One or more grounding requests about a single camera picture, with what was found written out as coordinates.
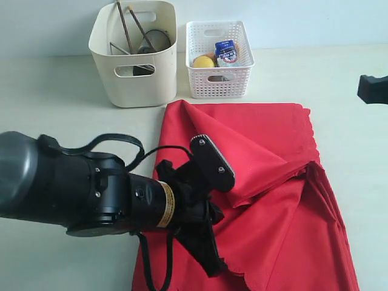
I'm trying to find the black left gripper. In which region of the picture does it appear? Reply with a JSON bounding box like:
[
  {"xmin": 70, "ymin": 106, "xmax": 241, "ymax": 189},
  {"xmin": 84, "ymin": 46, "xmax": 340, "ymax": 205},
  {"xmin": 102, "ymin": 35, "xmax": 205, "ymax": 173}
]
[{"xmin": 127, "ymin": 159, "xmax": 229, "ymax": 278}]

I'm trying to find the red table cloth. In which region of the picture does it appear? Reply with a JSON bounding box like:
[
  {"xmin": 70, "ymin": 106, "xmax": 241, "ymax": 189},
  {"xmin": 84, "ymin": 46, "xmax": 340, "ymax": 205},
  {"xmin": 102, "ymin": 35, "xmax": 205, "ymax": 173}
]
[{"xmin": 131, "ymin": 99, "xmax": 361, "ymax": 291}]

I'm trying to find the blue white milk carton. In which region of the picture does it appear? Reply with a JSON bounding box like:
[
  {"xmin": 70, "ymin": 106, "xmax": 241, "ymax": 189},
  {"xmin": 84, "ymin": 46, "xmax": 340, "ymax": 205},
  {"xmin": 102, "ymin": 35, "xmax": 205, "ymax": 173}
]
[{"xmin": 215, "ymin": 39, "xmax": 241, "ymax": 67}]

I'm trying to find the red sausage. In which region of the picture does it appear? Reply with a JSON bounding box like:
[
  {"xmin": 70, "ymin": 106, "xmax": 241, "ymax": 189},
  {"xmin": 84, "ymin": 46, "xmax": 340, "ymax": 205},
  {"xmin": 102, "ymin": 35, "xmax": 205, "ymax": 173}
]
[{"xmin": 208, "ymin": 76, "xmax": 227, "ymax": 82}]

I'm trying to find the yellow lemon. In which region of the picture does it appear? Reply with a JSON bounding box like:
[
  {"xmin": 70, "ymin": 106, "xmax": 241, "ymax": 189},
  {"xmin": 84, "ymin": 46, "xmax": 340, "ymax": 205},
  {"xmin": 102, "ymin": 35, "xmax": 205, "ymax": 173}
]
[{"xmin": 192, "ymin": 55, "xmax": 215, "ymax": 69}]

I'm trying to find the stainless steel cup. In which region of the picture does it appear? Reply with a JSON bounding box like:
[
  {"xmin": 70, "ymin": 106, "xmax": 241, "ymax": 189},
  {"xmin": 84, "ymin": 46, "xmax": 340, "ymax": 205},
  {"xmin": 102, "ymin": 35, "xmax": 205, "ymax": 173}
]
[{"xmin": 138, "ymin": 30, "xmax": 171, "ymax": 54}]

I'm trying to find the silver table knife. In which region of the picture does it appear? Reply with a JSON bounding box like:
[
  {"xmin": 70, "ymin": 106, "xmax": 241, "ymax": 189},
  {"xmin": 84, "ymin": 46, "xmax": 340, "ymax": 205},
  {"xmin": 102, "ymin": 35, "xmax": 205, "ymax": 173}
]
[{"xmin": 109, "ymin": 42, "xmax": 155, "ymax": 72}]

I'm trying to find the dark wooden chopstick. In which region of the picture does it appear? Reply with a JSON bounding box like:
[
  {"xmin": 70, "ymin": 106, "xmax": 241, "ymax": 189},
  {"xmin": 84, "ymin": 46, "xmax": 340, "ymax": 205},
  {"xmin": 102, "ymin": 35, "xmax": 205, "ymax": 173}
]
[
  {"xmin": 116, "ymin": 0, "xmax": 133, "ymax": 54},
  {"xmin": 128, "ymin": 6, "xmax": 156, "ymax": 53}
]

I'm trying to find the white ceramic bowl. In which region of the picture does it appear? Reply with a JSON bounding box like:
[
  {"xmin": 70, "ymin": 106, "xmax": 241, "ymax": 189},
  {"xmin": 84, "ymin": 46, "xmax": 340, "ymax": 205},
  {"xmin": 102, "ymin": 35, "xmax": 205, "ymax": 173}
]
[{"xmin": 115, "ymin": 65, "xmax": 133, "ymax": 78}]

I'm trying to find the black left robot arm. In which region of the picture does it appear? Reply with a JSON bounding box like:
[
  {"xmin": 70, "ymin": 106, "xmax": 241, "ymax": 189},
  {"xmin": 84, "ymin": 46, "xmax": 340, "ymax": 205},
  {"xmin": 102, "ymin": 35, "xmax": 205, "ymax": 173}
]
[{"xmin": 1, "ymin": 100, "xmax": 357, "ymax": 290}]

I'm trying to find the white perforated plastic basket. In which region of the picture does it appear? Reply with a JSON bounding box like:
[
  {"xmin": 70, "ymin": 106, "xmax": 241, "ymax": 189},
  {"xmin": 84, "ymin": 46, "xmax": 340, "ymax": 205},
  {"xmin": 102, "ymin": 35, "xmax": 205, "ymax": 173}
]
[{"xmin": 186, "ymin": 21, "xmax": 255, "ymax": 99}]

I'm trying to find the cream plastic bin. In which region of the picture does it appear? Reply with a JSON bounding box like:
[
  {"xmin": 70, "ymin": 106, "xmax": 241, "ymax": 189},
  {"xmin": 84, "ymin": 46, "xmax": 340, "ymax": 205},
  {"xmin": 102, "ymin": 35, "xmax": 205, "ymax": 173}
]
[{"xmin": 89, "ymin": 1, "xmax": 178, "ymax": 108}]

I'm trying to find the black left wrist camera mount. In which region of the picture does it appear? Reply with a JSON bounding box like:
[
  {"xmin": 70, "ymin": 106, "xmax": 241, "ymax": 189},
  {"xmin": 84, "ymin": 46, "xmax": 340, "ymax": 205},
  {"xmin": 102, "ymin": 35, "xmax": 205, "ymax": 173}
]
[{"xmin": 178, "ymin": 134, "xmax": 235, "ymax": 196}]

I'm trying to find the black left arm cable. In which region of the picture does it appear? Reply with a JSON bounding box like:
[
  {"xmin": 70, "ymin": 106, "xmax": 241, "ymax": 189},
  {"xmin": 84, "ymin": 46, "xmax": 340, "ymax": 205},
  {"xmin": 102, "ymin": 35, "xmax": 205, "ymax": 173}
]
[{"xmin": 36, "ymin": 133, "xmax": 195, "ymax": 291}]

